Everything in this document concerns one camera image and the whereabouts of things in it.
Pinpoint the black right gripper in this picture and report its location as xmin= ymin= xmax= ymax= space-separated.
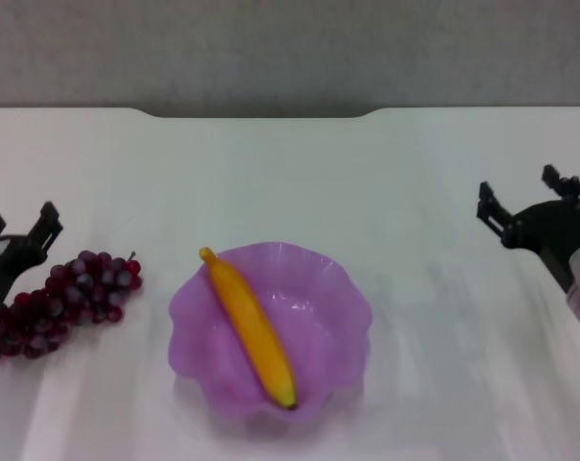
xmin=475 ymin=163 xmax=580 ymax=295

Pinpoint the dark red grape bunch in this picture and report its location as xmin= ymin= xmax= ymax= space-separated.
xmin=0 ymin=249 xmax=144 ymax=360

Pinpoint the purple wavy plastic bowl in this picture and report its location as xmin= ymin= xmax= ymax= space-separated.
xmin=167 ymin=242 xmax=374 ymax=425

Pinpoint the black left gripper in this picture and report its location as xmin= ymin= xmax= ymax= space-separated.
xmin=0 ymin=201 xmax=64 ymax=314

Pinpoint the yellow banana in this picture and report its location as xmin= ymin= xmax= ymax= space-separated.
xmin=198 ymin=246 xmax=299 ymax=411

